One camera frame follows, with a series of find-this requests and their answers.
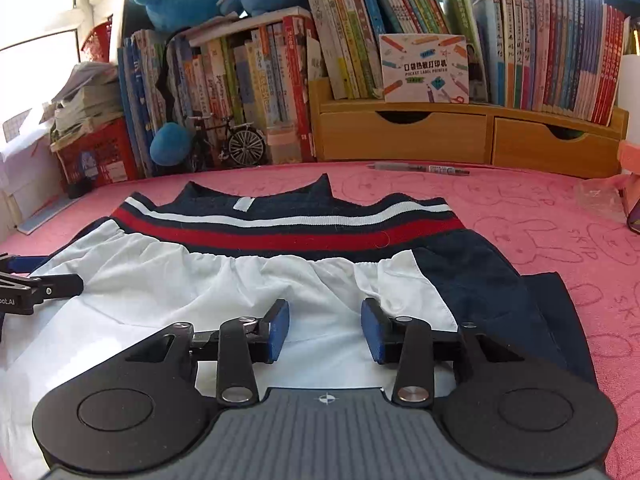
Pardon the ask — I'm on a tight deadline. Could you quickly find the pink triangular toy box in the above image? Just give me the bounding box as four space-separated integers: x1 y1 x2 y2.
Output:
617 140 640 233

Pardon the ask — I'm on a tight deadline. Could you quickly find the miniature bicycle model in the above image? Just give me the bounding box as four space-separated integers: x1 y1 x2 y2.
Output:
185 114 268 171

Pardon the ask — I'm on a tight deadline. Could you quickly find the red plastic crate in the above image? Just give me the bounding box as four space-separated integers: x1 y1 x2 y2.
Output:
52 117 141 196

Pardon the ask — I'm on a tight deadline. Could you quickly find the navy and white jacket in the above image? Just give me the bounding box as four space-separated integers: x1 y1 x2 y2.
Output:
0 174 601 480

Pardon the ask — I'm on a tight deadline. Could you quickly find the row of thin blue books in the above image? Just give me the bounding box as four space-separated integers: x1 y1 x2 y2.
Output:
117 30 166 178

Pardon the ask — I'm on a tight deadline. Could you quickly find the blue round plush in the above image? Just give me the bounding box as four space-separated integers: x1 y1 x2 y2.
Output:
150 122 193 166

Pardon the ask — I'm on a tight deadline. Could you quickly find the pen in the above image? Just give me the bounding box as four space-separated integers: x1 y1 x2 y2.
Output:
366 161 472 177

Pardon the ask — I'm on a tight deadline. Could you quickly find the wooden desk organizer with drawers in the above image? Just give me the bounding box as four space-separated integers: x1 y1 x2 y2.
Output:
309 77 630 180

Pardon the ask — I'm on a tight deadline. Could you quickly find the clear plastic wrapper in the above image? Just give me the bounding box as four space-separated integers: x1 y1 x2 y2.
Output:
575 177 631 221

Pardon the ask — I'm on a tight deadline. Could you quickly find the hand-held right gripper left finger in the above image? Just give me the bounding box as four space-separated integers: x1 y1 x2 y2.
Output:
125 299 291 406

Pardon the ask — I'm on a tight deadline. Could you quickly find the white paper roll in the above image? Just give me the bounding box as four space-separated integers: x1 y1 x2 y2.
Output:
618 54 640 111

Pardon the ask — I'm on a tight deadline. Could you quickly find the row of mixed picture books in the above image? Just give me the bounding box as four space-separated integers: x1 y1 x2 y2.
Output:
150 7 321 166

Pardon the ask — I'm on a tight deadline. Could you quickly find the white pencil-print box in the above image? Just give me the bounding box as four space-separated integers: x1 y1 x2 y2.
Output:
378 34 471 104

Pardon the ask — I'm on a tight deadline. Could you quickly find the row of yellow green books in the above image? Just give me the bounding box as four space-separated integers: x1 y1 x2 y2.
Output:
305 0 473 101

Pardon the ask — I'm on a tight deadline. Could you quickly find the row of red blue books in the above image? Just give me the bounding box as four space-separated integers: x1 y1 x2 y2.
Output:
472 0 632 126

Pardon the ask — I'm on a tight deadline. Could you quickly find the pink rabbit-print mat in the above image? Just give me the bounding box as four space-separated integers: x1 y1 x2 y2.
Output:
0 160 640 480

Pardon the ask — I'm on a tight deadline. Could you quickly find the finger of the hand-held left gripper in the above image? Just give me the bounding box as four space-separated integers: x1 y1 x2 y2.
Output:
0 252 51 278
27 273 85 307

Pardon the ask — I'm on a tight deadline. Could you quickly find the small portrait photo card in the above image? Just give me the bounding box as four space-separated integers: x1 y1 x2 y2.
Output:
466 42 490 103

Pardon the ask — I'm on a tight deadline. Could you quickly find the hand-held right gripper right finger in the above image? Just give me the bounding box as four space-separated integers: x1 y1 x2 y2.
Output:
361 297 531 407

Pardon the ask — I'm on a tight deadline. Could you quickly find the red plastic basket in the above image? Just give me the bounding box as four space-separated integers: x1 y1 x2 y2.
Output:
80 17 115 63

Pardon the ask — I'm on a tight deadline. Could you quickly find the stack of paper workbooks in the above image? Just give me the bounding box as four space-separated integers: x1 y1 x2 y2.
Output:
50 62 126 151

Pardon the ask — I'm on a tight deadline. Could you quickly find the light blue booklet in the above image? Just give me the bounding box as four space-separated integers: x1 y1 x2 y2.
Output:
17 195 73 235

